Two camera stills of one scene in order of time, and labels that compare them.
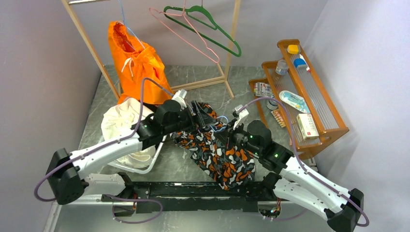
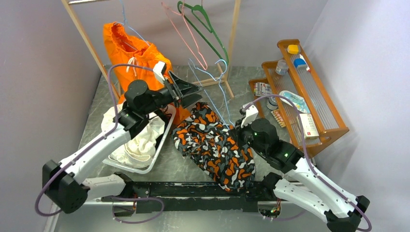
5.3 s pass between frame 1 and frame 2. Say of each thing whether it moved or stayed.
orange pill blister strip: stayed
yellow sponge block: stayed
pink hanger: moved
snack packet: stayed
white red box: stayed
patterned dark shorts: stayed
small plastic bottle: stayed
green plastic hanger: moved
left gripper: moved
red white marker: stayed
